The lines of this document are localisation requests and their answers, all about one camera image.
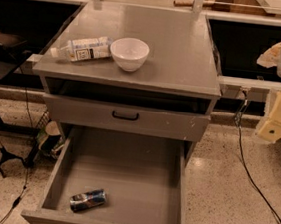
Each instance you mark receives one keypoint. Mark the blue silver redbull can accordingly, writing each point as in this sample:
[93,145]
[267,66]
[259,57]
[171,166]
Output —
[87,200]

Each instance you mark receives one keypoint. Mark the grey drawer cabinet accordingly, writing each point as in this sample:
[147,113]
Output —
[178,76]

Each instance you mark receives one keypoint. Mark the grey open middle drawer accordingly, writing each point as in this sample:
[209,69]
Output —
[143,179]

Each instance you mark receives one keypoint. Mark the grey top drawer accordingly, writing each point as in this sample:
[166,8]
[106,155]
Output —
[151,122]

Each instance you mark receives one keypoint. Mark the white ceramic bowl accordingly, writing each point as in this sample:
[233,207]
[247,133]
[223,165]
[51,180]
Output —
[129,53]

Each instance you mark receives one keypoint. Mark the clear plastic water bottle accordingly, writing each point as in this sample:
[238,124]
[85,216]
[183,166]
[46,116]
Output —
[83,49]

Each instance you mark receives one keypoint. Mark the black side table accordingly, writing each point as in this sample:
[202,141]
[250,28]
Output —
[13,52]

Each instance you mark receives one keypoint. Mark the metal rail frame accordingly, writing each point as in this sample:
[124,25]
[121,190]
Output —
[256,90]

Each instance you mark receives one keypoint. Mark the black drawer handle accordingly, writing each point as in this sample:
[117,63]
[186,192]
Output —
[131,118]

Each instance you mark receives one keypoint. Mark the wire basket with cups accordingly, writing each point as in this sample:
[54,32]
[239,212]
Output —
[49,140]

